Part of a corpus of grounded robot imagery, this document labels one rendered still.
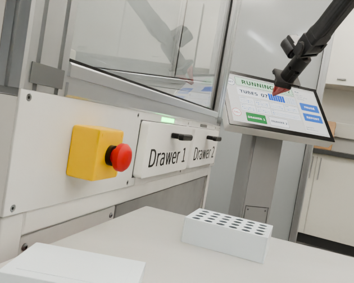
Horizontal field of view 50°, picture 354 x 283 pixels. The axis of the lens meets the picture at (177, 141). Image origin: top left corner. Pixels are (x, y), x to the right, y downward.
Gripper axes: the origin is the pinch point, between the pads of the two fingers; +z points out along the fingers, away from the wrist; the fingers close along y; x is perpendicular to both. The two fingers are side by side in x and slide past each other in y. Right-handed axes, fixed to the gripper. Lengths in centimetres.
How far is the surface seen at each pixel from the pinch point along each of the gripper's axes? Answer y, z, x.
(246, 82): 0.0, 14.8, -19.5
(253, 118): 1.1, 14.8, 1.0
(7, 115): 83, -52, 69
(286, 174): -62, 80, -17
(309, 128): -26.7, 14.9, 1.1
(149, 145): 60, -30, 55
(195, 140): 41, -11, 37
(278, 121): -11.2, 14.8, 0.3
